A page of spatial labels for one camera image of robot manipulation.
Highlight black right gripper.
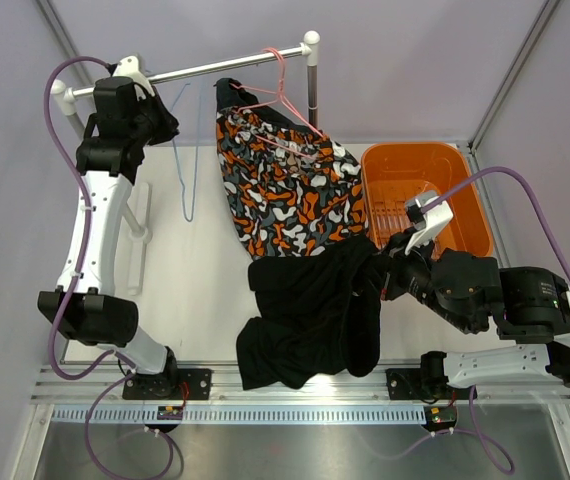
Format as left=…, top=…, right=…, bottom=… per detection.
left=354, top=226, right=478, bottom=335

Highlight black shorts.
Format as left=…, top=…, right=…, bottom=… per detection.
left=236, top=235, right=391, bottom=390

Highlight pink wire hanger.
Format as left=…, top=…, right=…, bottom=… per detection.
left=216, top=47, right=334, bottom=166

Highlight orange camouflage shorts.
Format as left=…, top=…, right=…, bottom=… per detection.
left=216, top=107, right=368, bottom=259

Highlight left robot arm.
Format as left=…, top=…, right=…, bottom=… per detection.
left=37, top=74, right=181, bottom=399

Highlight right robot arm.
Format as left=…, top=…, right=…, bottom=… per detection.
left=382, top=234, right=570, bottom=401

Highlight dark green shorts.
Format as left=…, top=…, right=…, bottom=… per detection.
left=214, top=78, right=312, bottom=134

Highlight orange plastic laundry basket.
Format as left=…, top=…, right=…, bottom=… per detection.
left=360, top=142, right=496, bottom=259

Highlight metal clothes rack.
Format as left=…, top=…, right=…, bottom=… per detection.
left=48, top=30, right=322, bottom=297

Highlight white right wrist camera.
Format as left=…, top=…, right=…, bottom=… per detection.
left=404, top=190, right=454, bottom=255

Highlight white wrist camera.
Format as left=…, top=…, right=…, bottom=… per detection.
left=108, top=55, right=157, bottom=99
left=404, top=190, right=454, bottom=255

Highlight blue wire hanger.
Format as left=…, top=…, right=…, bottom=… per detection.
left=153, top=76, right=209, bottom=225

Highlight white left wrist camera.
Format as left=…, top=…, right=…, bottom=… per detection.
left=108, top=55, right=157, bottom=99

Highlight aluminium mounting rail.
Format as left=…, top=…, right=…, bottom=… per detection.
left=29, top=363, right=570, bottom=404

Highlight white slotted cable duct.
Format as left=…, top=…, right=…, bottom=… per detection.
left=52, top=404, right=426, bottom=425

